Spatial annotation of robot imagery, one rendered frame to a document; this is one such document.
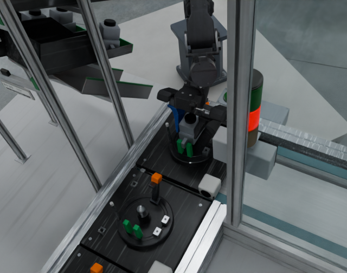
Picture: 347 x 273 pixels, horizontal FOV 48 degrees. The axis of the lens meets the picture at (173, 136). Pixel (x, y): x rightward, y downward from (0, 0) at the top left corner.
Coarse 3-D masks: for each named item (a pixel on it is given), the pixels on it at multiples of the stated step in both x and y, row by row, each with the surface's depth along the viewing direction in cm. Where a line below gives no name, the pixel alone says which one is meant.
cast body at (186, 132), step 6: (186, 114) 101; (192, 114) 99; (186, 120) 99; (192, 120) 98; (180, 126) 100; (186, 126) 99; (192, 126) 98; (180, 132) 101; (186, 132) 100; (192, 132) 99; (180, 138) 103; (186, 138) 101; (192, 138) 100; (186, 144) 102; (192, 144) 102
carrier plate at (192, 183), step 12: (168, 120) 115; (156, 144) 111; (144, 156) 109; (156, 156) 108; (168, 156) 108; (144, 168) 107; (156, 168) 106; (168, 168) 105; (180, 168) 105; (192, 168) 104; (204, 168) 104; (216, 168) 104; (180, 180) 103; (192, 180) 102
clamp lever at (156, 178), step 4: (152, 176) 92; (156, 176) 92; (160, 176) 92; (152, 180) 93; (156, 180) 92; (160, 180) 93; (152, 184) 92; (156, 184) 92; (152, 188) 94; (156, 188) 94; (152, 192) 95; (156, 192) 94; (152, 196) 96; (156, 196) 95; (156, 200) 96
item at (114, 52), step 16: (32, 32) 91; (48, 32) 94; (64, 32) 98; (80, 32) 102; (16, 48) 85; (48, 48) 81; (64, 48) 84; (80, 48) 88; (128, 48) 101; (48, 64) 83; (64, 64) 86; (80, 64) 90
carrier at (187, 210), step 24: (120, 192) 102; (144, 192) 102; (168, 192) 101; (120, 216) 96; (144, 216) 91; (168, 216) 95; (192, 216) 96; (96, 240) 95; (120, 240) 94; (144, 240) 91; (168, 240) 93; (120, 264) 91; (144, 264) 90; (168, 264) 89
